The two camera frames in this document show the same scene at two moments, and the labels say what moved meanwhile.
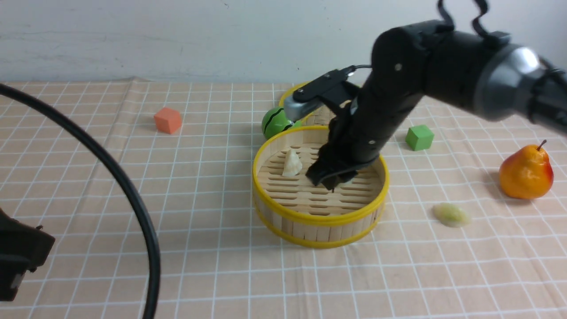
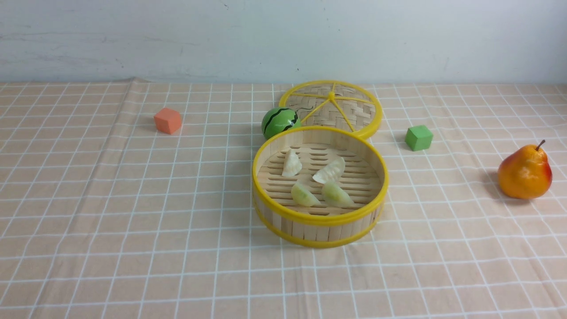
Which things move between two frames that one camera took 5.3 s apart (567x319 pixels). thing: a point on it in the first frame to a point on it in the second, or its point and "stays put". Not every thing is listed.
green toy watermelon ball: x=274 y=122 stays put
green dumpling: x=450 y=215 to x=333 y=197
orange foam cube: x=168 y=120 stays put
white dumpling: x=293 y=165 stays put
